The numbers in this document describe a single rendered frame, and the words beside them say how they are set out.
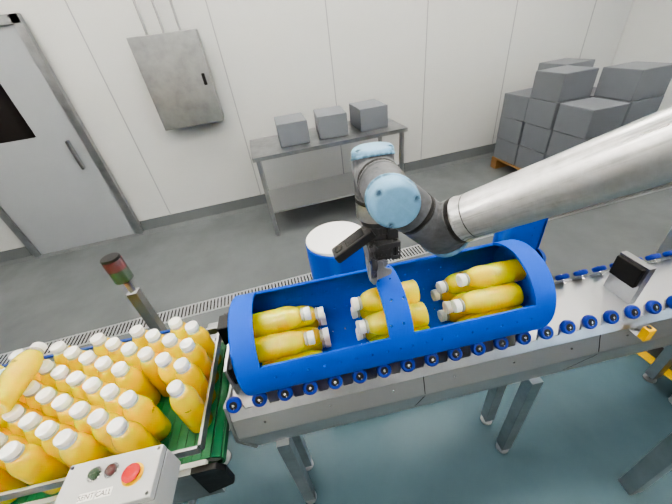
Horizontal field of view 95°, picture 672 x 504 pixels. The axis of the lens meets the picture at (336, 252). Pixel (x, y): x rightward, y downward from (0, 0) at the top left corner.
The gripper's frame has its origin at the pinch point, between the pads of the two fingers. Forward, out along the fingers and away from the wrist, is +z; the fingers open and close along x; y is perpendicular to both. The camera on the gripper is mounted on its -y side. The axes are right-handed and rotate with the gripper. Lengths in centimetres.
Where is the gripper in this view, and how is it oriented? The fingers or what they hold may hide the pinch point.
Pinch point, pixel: (371, 280)
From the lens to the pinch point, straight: 85.9
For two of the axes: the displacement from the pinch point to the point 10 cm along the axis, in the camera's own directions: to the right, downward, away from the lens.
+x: -1.7, -5.6, 8.1
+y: 9.8, -2.0, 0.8
